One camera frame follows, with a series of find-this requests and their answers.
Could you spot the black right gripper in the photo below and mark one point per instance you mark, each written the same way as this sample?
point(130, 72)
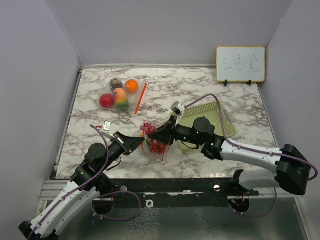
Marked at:
point(164, 134)

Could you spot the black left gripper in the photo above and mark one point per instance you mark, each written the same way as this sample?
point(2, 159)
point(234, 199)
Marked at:
point(128, 144)

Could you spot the dark purple grape bunch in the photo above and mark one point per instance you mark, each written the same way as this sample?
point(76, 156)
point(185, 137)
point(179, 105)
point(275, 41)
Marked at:
point(157, 147)

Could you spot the red grape bunch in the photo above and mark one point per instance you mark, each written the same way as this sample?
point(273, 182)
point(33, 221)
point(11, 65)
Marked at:
point(147, 128)

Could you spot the clear zip bag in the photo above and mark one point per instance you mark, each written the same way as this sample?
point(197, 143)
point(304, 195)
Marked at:
point(133, 99)
point(145, 147)

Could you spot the yellow green mango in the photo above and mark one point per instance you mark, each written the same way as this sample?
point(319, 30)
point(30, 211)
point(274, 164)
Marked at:
point(122, 104)

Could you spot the red apple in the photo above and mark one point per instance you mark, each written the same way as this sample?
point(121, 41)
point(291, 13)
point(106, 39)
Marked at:
point(106, 101)

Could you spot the peach orange pink fruit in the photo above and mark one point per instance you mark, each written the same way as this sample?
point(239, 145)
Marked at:
point(119, 93)

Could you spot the clear zip top bag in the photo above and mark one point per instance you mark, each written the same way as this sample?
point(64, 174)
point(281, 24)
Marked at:
point(133, 99)

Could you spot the dark purple plum fruit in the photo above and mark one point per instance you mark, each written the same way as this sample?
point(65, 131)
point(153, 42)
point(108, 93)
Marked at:
point(115, 84)

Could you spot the green netted melon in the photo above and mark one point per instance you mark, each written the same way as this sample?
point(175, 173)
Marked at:
point(148, 141)

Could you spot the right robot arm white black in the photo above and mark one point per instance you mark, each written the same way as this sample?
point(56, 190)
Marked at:
point(284, 168)

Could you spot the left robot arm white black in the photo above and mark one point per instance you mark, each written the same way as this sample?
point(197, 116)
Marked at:
point(86, 184)

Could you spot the pale green plastic basket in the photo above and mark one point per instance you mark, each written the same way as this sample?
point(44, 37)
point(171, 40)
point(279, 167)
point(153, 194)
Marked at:
point(211, 112)

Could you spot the small framed whiteboard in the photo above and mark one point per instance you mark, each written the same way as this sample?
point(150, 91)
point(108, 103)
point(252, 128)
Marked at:
point(240, 64)

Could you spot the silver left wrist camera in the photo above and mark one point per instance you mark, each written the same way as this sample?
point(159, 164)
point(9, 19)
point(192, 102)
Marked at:
point(106, 129)

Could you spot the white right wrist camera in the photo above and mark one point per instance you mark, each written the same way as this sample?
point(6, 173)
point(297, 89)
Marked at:
point(178, 109)

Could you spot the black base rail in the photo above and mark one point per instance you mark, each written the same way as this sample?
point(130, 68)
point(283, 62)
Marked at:
point(169, 192)

